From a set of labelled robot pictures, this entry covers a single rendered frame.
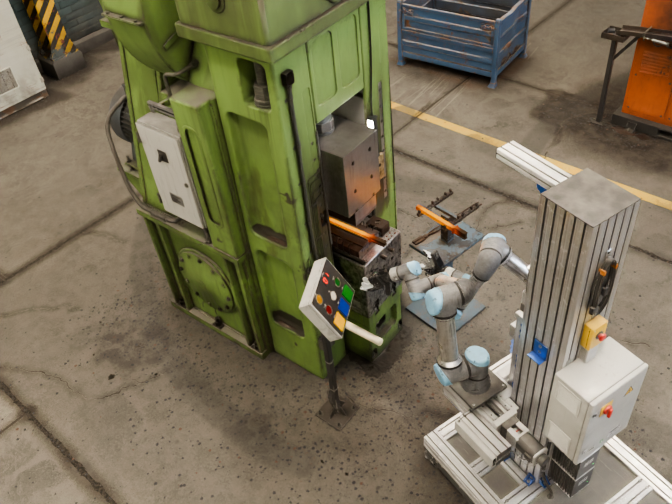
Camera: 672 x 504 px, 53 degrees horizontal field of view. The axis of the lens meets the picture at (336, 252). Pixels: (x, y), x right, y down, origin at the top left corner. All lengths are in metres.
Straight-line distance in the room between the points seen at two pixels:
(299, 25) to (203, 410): 2.57
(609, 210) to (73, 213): 4.94
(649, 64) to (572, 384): 4.04
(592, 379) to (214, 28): 2.21
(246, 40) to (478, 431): 2.11
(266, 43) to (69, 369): 3.00
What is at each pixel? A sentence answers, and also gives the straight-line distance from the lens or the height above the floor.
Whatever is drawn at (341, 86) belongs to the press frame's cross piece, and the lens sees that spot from 3.49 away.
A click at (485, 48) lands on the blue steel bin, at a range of 7.17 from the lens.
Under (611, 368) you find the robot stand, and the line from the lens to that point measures 3.11.
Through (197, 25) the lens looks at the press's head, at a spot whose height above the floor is 2.38.
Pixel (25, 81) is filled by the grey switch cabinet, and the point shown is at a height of 0.28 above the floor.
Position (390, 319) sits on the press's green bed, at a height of 0.16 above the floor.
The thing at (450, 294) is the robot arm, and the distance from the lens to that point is 3.00.
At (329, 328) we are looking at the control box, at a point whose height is 1.03.
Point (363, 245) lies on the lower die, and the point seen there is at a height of 0.99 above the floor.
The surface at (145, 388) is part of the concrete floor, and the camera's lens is 4.80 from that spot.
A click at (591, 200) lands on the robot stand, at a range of 2.61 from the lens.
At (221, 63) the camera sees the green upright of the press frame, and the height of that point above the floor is 2.19.
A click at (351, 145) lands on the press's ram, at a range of 3.50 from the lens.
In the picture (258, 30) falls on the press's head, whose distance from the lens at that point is 2.95.
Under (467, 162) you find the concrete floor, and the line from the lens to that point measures 6.20.
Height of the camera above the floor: 3.63
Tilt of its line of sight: 43 degrees down
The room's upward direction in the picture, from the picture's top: 7 degrees counter-clockwise
